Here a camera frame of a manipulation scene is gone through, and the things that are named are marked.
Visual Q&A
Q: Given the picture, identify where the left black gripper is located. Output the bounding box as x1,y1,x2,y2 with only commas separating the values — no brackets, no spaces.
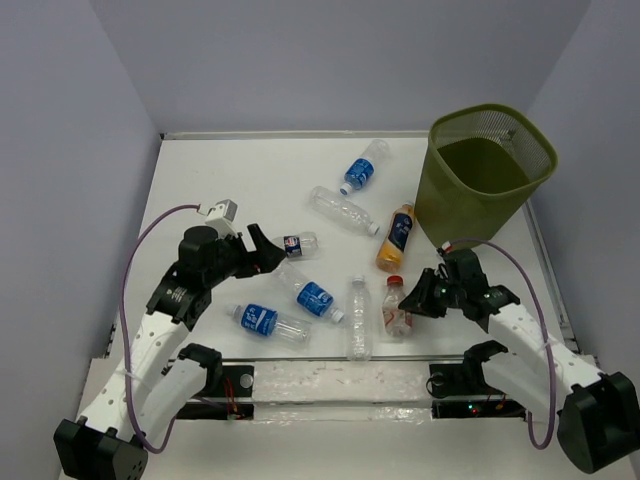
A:
204,224,286,287

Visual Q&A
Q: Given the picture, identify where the clear crushed bottle white cap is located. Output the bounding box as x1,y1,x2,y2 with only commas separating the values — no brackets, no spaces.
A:
347,275,373,361

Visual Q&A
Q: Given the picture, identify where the green mesh waste bin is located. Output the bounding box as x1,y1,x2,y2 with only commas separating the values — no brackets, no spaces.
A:
415,103,558,247

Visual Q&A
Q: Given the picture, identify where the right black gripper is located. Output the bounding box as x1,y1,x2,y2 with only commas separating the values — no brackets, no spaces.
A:
397,268,463,319

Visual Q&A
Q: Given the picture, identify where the pepsi bottle black cap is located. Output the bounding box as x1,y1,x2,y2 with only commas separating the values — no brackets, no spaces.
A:
278,231,319,260

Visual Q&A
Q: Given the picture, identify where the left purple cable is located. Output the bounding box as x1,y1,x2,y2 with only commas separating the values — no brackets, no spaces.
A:
122,202,201,454

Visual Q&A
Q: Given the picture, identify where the clear unlabelled bottle far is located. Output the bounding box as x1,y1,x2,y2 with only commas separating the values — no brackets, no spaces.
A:
309,186,380,237

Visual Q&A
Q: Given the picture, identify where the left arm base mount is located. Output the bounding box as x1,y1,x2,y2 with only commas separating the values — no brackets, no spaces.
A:
177,364,255,421

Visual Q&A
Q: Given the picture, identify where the blue label bottle far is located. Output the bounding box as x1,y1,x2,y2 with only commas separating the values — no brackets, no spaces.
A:
339,139,392,196

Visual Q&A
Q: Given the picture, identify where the blue label bottle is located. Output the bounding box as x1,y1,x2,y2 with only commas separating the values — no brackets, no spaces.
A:
225,303,312,347
273,262,345,324
339,139,392,196

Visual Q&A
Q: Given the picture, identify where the orange juice bottle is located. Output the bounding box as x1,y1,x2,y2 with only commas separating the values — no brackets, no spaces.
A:
375,202,415,274

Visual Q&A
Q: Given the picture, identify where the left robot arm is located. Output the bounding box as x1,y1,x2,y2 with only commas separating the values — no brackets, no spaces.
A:
54,224,285,479

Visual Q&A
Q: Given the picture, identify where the blue label bottle middle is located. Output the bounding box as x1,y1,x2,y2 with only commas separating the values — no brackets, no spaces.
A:
273,262,345,324

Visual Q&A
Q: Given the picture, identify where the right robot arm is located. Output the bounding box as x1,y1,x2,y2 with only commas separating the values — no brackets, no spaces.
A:
399,245,639,474

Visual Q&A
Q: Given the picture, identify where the white foam strip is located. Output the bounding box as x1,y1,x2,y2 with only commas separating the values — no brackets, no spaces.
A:
252,360,432,425

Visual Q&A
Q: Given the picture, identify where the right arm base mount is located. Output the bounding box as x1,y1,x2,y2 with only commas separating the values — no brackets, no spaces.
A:
425,363,526,419

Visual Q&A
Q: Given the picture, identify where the blue label bottle near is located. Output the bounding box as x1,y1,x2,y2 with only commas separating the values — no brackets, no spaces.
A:
225,303,312,347

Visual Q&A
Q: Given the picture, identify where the red cap clear bottle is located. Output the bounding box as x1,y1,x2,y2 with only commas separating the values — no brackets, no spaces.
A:
382,275,413,341

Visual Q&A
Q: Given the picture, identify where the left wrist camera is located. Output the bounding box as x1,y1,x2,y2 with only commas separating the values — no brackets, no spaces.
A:
204,199,238,238

